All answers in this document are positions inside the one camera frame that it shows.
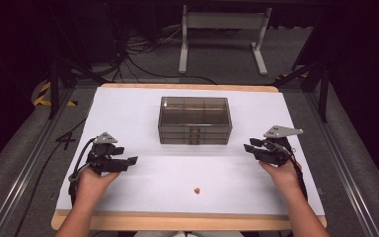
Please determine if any aluminium rail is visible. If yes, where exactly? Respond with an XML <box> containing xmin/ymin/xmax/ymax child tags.
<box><xmin>0</xmin><ymin>88</ymin><xmax>77</xmax><ymax>237</ymax></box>
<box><xmin>304</xmin><ymin>91</ymin><xmax>379</xmax><ymax>237</ymax></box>

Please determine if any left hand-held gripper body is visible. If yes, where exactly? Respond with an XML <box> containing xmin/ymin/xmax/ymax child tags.
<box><xmin>86</xmin><ymin>131</ymin><xmax>126</xmax><ymax>176</ymax></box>

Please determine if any yellow black hazard tape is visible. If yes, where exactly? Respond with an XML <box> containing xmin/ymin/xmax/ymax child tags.
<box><xmin>33</xmin><ymin>81</ymin><xmax>79</xmax><ymax>108</ymax></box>

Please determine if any person's grey clothing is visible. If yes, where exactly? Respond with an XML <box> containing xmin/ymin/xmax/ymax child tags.
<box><xmin>132</xmin><ymin>229</ymin><xmax>245</xmax><ymax>237</ymax></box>

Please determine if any thin black floor cable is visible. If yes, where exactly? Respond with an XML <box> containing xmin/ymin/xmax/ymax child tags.
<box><xmin>12</xmin><ymin>118</ymin><xmax>88</xmax><ymax>237</ymax></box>

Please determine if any grey metal table frame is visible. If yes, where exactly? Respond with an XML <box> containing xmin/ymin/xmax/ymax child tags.
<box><xmin>178</xmin><ymin>4</ymin><xmax>273</xmax><ymax>77</ymax></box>

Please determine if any black tape floor mark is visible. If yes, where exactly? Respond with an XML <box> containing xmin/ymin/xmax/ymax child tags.
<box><xmin>54</xmin><ymin>130</ymin><xmax>77</xmax><ymax>151</ymax></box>

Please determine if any tangle of floor cables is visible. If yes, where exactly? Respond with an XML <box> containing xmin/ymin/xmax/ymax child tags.
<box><xmin>105</xmin><ymin>4</ymin><xmax>219</xmax><ymax>86</ymax></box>

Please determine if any white table sheet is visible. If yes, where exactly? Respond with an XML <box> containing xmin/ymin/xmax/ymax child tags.
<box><xmin>55</xmin><ymin>86</ymin><xmax>326</xmax><ymax>217</ymax></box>

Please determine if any person's left hand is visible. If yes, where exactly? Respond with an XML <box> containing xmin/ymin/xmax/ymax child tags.
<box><xmin>74</xmin><ymin>163</ymin><xmax>122</xmax><ymax>199</ymax></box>

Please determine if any right hand-held gripper cable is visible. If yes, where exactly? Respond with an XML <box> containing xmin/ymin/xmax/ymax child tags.
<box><xmin>287</xmin><ymin>147</ymin><xmax>309</xmax><ymax>201</ymax></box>

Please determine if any black metal stand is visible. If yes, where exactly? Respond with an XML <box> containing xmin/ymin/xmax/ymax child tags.
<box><xmin>47</xmin><ymin>58</ymin><xmax>111</xmax><ymax>120</ymax></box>
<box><xmin>273</xmin><ymin>58</ymin><xmax>331</xmax><ymax>123</ymax></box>

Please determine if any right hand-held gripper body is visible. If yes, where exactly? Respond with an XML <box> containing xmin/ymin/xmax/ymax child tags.
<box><xmin>258</xmin><ymin>124</ymin><xmax>305</xmax><ymax>168</ymax></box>

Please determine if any person's right hand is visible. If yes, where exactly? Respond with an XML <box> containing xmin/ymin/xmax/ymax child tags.
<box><xmin>258</xmin><ymin>158</ymin><xmax>303</xmax><ymax>196</ymax></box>

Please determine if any smoky clear plastic drawer box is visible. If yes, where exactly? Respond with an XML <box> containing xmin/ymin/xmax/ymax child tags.
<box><xmin>157</xmin><ymin>96</ymin><xmax>234</xmax><ymax>146</ymax></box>

